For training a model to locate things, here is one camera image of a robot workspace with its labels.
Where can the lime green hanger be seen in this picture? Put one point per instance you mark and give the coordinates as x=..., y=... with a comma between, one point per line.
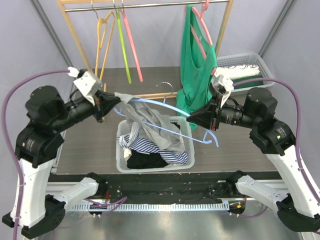
x=122, y=44

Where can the blue white striped tank top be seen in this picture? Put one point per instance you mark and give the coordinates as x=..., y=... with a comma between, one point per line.
x=133, y=141

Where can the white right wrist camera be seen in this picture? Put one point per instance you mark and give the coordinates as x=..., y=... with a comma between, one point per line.
x=222, y=88

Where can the yellow velvet hanger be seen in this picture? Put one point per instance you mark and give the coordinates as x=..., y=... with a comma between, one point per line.
x=104, y=29

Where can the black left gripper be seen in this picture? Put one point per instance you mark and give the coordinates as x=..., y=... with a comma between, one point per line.
x=105, y=101

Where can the white slotted cable duct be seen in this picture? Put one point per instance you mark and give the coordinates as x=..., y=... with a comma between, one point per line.
x=87, y=206

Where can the white perforated back basket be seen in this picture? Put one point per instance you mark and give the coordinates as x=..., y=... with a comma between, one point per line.
x=245, y=58

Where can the grey tank top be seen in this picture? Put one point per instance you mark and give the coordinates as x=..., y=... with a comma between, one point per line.
x=150, y=124

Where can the white perforated basket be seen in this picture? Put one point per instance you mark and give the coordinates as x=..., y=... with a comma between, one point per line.
x=188, y=148
x=245, y=58

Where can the black tank top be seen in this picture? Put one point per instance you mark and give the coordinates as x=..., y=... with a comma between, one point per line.
x=146, y=161

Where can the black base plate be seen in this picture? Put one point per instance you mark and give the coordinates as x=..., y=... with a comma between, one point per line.
x=156, y=188

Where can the white perforated front basket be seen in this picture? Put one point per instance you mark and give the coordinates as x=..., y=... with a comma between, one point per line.
x=188, y=148

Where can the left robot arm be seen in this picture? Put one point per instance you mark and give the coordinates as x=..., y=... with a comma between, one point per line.
x=35, y=211

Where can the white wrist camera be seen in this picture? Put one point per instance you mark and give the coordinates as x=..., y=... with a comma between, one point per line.
x=87, y=83
x=222, y=88

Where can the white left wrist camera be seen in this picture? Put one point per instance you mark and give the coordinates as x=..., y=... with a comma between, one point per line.
x=87, y=83

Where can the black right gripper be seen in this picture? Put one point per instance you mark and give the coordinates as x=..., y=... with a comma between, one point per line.
x=214, y=114

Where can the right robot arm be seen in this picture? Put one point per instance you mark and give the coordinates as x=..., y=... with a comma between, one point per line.
x=297, y=207

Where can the folded white garment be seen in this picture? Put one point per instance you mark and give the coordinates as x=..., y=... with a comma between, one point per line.
x=237, y=72

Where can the green tank top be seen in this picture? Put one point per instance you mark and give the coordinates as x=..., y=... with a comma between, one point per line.
x=197, y=61

